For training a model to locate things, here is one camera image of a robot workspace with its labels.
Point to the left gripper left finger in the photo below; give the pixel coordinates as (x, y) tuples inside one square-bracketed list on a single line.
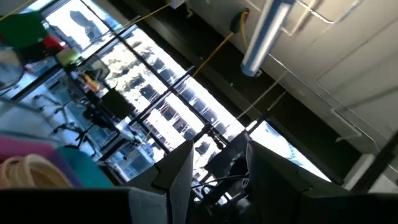
[(174, 186)]

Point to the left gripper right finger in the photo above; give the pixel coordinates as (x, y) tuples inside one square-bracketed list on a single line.
[(280, 193)]

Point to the teal plastic bin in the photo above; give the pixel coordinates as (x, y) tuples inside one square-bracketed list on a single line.
[(87, 171)]

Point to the black desk monitor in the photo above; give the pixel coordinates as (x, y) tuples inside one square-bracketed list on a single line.
[(118, 104)]

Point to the black office chair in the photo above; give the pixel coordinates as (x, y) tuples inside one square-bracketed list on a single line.
[(93, 116)]

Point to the striped bag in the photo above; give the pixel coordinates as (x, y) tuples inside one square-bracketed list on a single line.
[(90, 82)]

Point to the pink plastic bin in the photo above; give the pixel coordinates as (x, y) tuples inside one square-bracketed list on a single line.
[(25, 146)]

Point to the long ceiling light bar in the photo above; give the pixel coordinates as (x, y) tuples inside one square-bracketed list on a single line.
[(264, 37)]

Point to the yellow-green bottle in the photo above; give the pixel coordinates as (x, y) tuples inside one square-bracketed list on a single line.
[(68, 57)]

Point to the red box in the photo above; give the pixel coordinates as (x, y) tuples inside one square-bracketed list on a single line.
[(53, 43)]

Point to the green round object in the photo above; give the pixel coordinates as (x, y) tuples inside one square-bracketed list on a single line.
[(21, 29)]

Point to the black aluminium table frame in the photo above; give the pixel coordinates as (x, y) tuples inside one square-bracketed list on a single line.
[(376, 161)]

